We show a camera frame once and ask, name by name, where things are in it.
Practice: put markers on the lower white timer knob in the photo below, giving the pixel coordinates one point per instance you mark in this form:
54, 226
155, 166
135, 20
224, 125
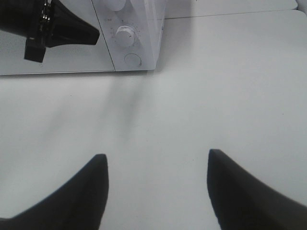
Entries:
124, 36

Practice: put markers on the white microwave door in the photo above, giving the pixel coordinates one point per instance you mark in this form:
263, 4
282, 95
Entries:
58, 59

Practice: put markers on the upper white power knob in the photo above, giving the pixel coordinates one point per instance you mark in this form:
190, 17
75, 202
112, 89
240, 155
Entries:
115, 5

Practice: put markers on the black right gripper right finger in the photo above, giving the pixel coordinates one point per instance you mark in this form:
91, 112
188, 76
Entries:
242, 202

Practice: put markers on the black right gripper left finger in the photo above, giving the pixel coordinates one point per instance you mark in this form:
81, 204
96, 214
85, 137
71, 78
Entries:
77, 205

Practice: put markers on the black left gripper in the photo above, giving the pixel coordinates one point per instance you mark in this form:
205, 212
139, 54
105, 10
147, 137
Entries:
29, 18

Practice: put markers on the round white door button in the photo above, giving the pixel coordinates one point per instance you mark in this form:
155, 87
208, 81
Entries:
133, 61

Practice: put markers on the white microwave oven body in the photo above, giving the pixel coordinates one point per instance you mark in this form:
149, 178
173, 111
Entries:
146, 18

